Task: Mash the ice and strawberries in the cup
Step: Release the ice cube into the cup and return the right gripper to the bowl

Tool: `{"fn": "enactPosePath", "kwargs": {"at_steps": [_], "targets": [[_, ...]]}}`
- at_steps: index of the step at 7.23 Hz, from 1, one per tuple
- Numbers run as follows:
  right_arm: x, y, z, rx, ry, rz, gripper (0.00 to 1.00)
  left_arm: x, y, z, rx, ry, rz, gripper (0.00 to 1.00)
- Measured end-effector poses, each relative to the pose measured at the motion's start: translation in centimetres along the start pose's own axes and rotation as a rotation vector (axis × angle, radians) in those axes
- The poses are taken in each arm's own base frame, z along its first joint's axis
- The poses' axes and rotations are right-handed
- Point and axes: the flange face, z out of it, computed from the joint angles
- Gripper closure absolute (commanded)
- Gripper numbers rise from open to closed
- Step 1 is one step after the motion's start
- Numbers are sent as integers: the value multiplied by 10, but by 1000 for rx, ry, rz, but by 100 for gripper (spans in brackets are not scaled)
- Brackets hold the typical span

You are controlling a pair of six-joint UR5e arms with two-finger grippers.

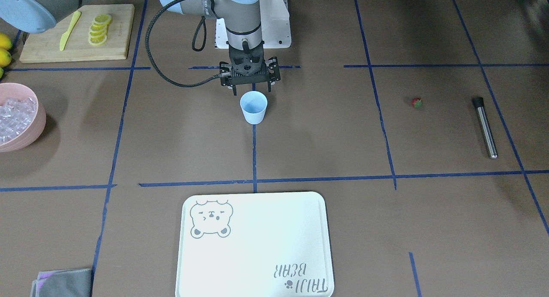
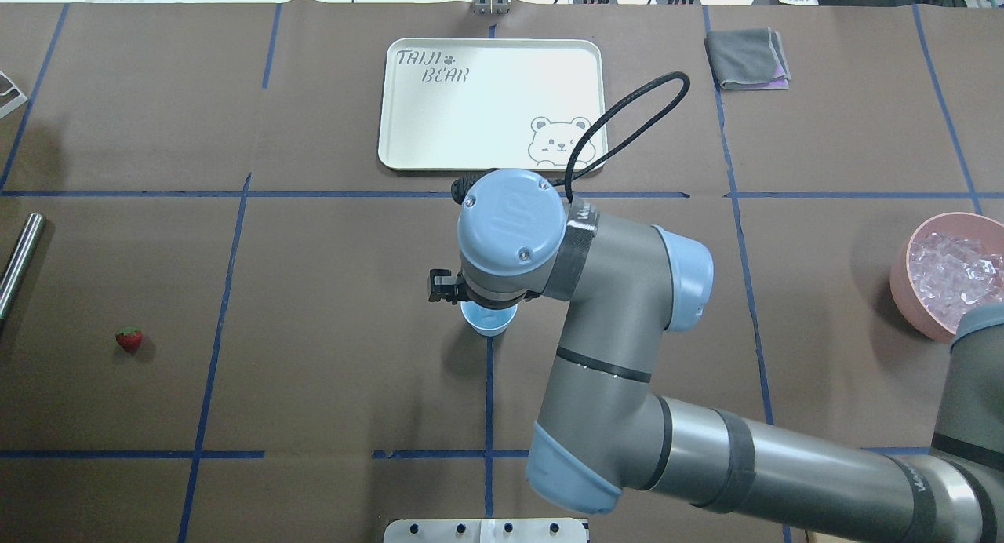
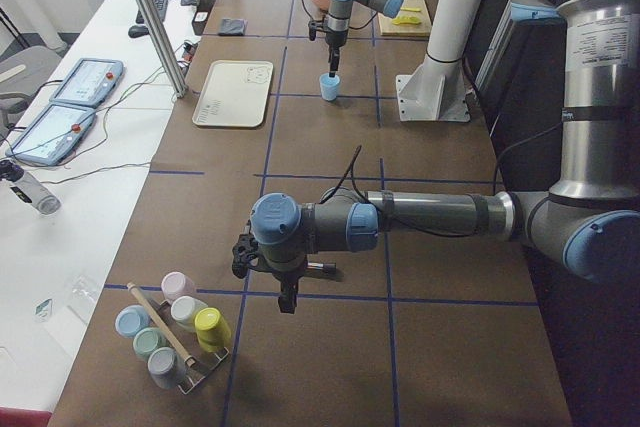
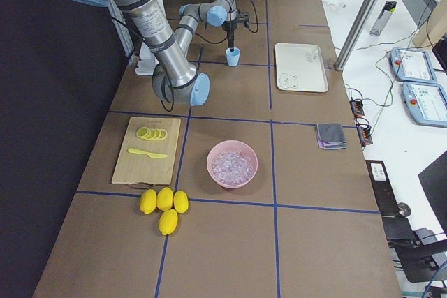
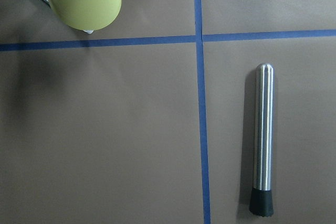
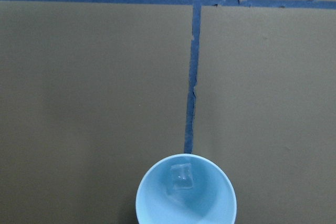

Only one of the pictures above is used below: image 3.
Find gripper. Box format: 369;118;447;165
272;262;308;313
325;29;348;76

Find light blue plastic cup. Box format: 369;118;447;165
319;72;341;102

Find yellow cup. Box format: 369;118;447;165
194;307;231;353

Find white cup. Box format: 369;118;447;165
170;295;208;333

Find pink cup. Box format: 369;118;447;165
161;271;197;304

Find grey cup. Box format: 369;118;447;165
147;347;187;389

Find green cup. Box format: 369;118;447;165
132;327;167;362

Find blue cup on rack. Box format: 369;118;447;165
114;305;150;338

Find steel muddler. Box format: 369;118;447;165
307;262;337;275

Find lemon slices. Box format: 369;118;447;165
391;16;422;26

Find wooden cutting board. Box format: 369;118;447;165
377;0;432;37

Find cream bear tray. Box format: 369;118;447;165
192;60;273;128

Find grey folded cloth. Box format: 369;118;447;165
218;18;248;37

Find white pillar with base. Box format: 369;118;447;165
396;0;481;122

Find black box with label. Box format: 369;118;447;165
191;0;216;36

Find black usb hub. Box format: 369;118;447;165
182;41;197;61

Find black computer mouse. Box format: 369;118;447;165
128;25;149;39

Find clear plastic bag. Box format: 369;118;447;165
67;275;101;325

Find upper blue teach pendant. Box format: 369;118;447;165
50;58;124;108

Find blue teach pendant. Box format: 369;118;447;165
50;58;124;108
6;102;96;167

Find lower blue teach pendant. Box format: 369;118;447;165
6;102;96;167

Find clear water bottle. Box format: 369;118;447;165
1;160;61;215

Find grey office chair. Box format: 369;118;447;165
1;46;62;138

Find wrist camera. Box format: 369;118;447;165
308;20;325;41
231;233;259;279

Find wire cup rack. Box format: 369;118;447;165
171;329;230;395

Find wooden rack handle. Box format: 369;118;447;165
127;282;196;367

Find aluminium frame post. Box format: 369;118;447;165
136;0;188;98

